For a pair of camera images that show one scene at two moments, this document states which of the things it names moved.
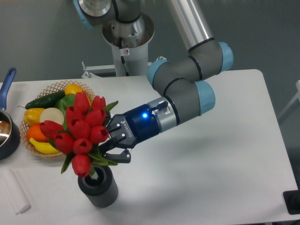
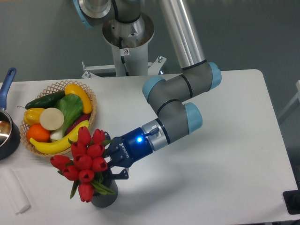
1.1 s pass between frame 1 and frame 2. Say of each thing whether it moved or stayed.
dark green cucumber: stayed
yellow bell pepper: stayed
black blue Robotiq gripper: moved
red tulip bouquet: moved
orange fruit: stayed
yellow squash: stayed
